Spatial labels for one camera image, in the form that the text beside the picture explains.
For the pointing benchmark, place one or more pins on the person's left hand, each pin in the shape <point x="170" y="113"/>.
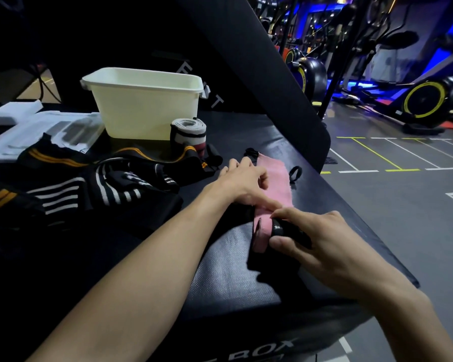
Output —
<point x="241" y="182"/>

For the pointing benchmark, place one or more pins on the rolled white black wrist wrap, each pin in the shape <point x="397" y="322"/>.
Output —
<point x="188" y="133"/>

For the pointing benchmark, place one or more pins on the cream plastic bin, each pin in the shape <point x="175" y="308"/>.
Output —
<point x="143" y="105"/>

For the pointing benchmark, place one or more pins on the exercise bike with yellow wheel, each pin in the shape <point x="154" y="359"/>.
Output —
<point x="309" y="75"/>
<point x="424" y="99"/>

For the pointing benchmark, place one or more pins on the black wrap with white stripes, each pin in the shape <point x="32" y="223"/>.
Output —
<point x="109" y="188"/>

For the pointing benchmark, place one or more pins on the pink wrist wrap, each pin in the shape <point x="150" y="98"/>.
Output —
<point x="273" y="180"/>

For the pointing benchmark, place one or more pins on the black slanted pad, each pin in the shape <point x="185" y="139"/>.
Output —
<point x="256" y="79"/>

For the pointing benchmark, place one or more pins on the person's right thumb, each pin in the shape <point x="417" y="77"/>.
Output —
<point x="285" y="248"/>

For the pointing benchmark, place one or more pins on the person's right forearm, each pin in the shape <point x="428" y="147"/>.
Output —
<point x="411" y="327"/>

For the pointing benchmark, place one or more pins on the black upright pole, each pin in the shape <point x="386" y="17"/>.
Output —
<point x="339" y="56"/>

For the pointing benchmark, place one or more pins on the black elastic loop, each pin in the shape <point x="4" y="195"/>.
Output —
<point x="295" y="174"/>
<point x="251" y="152"/>

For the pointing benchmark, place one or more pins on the black wrap with orange stripes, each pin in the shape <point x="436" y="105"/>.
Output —
<point x="166" y="165"/>
<point x="7" y="197"/>
<point x="49" y="156"/>

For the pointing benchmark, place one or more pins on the person's left forearm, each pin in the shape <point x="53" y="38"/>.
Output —
<point x="143" y="275"/>

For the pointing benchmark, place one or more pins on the person's left thumb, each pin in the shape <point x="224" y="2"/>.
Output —
<point x="264" y="202"/>

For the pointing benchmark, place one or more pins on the black padded box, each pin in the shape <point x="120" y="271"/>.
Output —
<point x="226" y="275"/>

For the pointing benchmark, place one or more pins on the white foam tray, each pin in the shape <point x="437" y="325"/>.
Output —
<point x="34" y="133"/>

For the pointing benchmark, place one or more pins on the person's right hand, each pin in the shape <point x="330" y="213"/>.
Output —
<point x="332" y="248"/>

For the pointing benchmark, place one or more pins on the white foam block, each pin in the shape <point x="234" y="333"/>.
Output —
<point x="13" y="112"/>

